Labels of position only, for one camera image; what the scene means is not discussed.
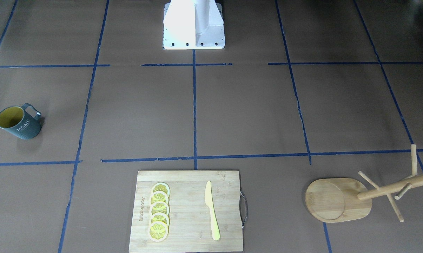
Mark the dark teal HOME mug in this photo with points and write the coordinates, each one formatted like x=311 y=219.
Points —
x=21 y=121

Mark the wooden mug tree rack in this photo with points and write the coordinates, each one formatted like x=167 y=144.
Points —
x=335 y=200

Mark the yellow plastic knife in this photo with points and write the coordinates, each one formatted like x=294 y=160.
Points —
x=215 y=232

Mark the lemon slice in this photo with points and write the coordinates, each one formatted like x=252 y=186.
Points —
x=161 y=217
x=157 y=231
x=159 y=207
x=159 y=196
x=161 y=186

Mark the bamboo cutting board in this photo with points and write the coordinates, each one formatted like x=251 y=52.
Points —
x=189 y=229

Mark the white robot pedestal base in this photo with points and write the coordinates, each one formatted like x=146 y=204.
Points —
x=193 y=25

